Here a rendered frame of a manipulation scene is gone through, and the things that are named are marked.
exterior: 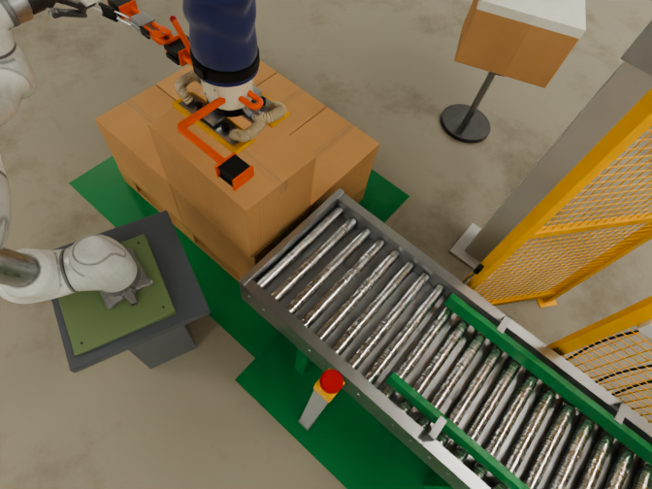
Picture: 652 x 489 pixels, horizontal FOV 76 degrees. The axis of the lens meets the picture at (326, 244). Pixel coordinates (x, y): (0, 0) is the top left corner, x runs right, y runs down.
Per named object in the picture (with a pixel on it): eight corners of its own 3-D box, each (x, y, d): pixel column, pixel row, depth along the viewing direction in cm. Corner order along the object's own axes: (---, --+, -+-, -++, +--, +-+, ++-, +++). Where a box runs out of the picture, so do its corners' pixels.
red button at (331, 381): (345, 382, 128) (348, 379, 125) (331, 400, 125) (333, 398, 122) (329, 367, 130) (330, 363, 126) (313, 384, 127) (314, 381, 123)
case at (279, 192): (309, 209, 212) (316, 156, 177) (250, 258, 195) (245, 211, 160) (229, 142, 227) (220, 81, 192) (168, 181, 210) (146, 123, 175)
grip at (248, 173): (254, 176, 135) (253, 166, 131) (235, 191, 132) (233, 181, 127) (236, 161, 137) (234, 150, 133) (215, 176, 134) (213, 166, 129)
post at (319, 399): (316, 420, 215) (345, 382, 128) (307, 431, 212) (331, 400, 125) (306, 410, 217) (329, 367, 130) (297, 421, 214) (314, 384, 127)
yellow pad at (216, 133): (255, 141, 156) (254, 131, 152) (235, 155, 152) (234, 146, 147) (192, 94, 164) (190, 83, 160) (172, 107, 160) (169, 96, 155)
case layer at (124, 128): (366, 185, 273) (379, 143, 239) (257, 289, 230) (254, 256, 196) (237, 90, 302) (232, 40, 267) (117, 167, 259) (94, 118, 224)
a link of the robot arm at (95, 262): (141, 287, 152) (118, 264, 132) (87, 300, 148) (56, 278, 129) (135, 247, 158) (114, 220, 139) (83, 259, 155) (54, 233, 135)
